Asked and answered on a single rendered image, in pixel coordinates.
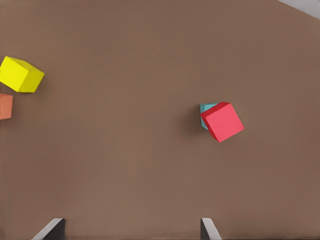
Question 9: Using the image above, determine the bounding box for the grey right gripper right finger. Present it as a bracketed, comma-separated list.
[200, 217, 223, 240]

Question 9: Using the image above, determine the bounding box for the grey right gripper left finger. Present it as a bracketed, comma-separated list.
[31, 217, 66, 240]

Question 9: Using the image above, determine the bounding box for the red wooden cube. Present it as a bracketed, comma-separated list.
[200, 101, 245, 143]

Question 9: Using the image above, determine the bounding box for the blue wooden cube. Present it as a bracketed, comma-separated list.
[199, 102, 221, 131]

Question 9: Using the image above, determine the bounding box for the orange wooden cube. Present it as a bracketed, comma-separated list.
[0, 93, 14, 120]

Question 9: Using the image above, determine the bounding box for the yellow wooden cube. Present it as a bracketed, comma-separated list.
[0, 55, 46, 94]

